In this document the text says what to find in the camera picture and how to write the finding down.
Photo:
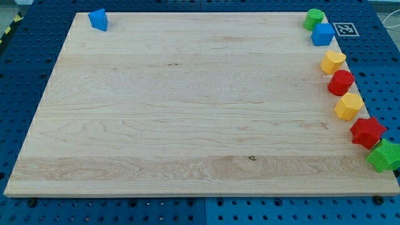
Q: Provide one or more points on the black white fiducial marker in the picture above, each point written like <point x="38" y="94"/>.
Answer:
<point x="345" y="29"/>

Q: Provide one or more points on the green cylinder block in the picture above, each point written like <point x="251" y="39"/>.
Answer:
<point x="314" y="16"/>

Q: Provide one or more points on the red star block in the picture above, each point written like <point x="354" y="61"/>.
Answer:
<point x="367" y="132"/>

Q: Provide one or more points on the yellow black hazard tape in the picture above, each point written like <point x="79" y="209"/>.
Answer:
<point x="11" y="29"/>

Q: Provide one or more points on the yellow heart block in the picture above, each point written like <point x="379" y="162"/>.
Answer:
<point x="332" y="61"/>

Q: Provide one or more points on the blue triangular prism block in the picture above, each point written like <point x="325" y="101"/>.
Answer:
<point x="98" y="19"/>

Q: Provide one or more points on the green star block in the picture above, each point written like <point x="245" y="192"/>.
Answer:
<point x="384" y="156"/>

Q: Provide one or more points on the blue cube block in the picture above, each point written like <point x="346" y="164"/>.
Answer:
<point x="322" y="34"/>

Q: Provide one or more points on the yellow hexagon block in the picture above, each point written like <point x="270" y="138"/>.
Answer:
<point x="348" y="106"/>

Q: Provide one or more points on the white object top left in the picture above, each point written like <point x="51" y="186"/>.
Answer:
<point x="24" y="2"/>

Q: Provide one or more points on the red cylinder block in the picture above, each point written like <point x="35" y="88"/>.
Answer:
<point x="340" y="82"/>

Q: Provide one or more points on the wooden board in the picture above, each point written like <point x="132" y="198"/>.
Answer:
<point x="191" y="104"/>

